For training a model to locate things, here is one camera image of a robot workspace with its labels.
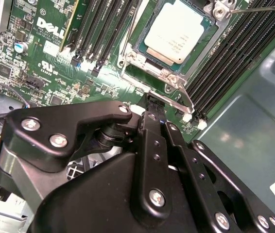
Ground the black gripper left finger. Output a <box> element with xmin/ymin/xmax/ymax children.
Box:
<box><xmin>0</xmin><ymin>94</ymin><xmax>173</xmax><ymax>221</ymax></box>

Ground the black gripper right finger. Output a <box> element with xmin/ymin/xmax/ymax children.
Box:
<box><xmin>163</xmin><ymin>122</ymin><xmax>275</xmax><ymax>233</ymax></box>

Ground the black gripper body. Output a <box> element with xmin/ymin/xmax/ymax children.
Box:
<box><xmin>29</xmin><ymin>151</ymin><xmax>216</xmax><ymax>233</ymax></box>

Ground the metal socket cover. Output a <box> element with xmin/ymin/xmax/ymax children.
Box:
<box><xmin>121</xmin><ymin>70</ymin><xmax>196</xmax><ymax>116</ymax></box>

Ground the wire locking lever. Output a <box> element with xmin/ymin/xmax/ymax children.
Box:
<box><xmin>119</xmin><ymin>0</ymin><xmax>140</xmax><ymax>78</ymax></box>
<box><xmin>221</xmin><ymin>4</ymin><xmax>275</xmax><ymax>15</ymax></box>

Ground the silver CPU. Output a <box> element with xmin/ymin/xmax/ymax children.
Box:
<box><xmin>134</xmin><ymin>0</ymin><xmax>220</xmax><ymax>73</ymax></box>

